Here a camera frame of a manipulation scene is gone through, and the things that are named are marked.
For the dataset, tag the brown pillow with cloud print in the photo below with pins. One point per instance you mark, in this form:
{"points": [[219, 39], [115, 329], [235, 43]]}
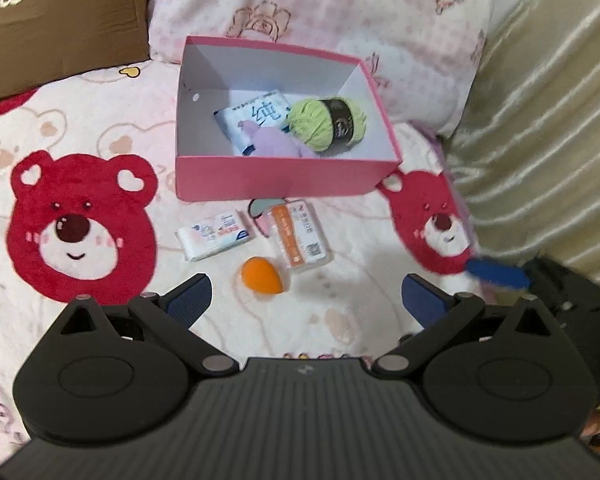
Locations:
{"points": [[70, 20]]}

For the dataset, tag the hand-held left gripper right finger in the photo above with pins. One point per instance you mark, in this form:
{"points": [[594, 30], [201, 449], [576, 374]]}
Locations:
{"points": [[422, 301]]}

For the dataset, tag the blue white wet wipes pack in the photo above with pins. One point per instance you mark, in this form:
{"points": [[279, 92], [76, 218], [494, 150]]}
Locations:
{"points": [[240, 117]]}

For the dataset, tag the small white tissue pack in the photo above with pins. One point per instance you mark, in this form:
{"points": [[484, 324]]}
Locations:
{"points": [[215, 235]]}

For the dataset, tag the orange makeup sponge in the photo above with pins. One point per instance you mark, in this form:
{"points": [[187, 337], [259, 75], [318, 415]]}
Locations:
{"points": [[260, 275]]}

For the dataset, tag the beige satin cloth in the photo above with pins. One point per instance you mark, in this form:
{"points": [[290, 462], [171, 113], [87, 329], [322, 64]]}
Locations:
{"points": [[545, 135]]}

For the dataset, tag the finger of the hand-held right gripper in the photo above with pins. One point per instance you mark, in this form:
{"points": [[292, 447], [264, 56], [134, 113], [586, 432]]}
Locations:
{"points": [[497, 272]]}

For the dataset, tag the green yarn ball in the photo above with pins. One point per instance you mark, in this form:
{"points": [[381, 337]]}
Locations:
{"points": [[312, 122]]}

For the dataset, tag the clear packet with orange label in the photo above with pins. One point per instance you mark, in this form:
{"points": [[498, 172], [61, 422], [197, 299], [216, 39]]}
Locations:
{"points": [[300, 235]]}

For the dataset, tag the pink cardboard box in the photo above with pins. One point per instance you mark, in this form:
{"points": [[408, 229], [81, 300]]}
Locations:
{"points": [[280, 177]]}

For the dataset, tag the purple plush toy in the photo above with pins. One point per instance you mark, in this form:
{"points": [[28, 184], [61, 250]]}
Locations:
{"points": [[275, 142]]}

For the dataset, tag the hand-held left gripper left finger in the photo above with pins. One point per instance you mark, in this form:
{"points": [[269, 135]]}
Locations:
{"points": [[192, 297]]}

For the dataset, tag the red bear printed blanket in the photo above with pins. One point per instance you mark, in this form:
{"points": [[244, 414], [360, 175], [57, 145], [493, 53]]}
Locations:
{"points": [[130, 120]]}

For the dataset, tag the pink checked cartoon pillow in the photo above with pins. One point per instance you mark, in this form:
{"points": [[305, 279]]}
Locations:
{"points": [[330, 5]]}

